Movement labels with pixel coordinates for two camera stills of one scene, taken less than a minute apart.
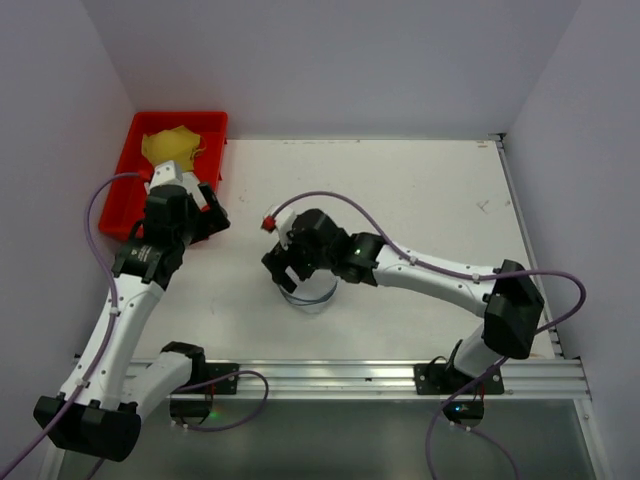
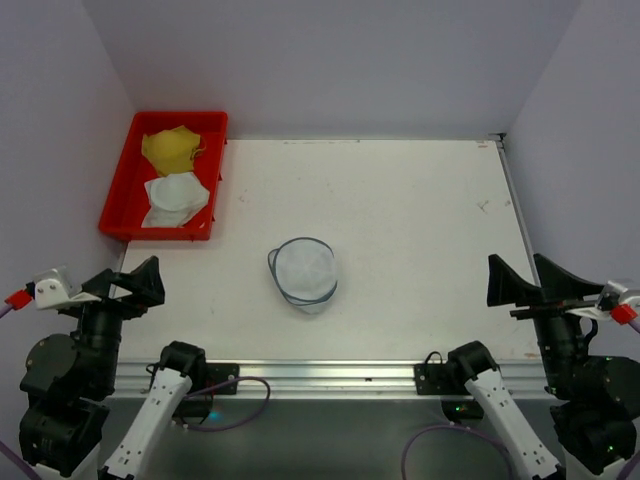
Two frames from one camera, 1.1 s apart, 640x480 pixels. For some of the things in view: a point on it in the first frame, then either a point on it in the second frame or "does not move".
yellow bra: (177, 144) does not move
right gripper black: (279, 262) -> (548, 308)
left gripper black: (211, 214) -> (111, 301)
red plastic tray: (127, 203) does not move
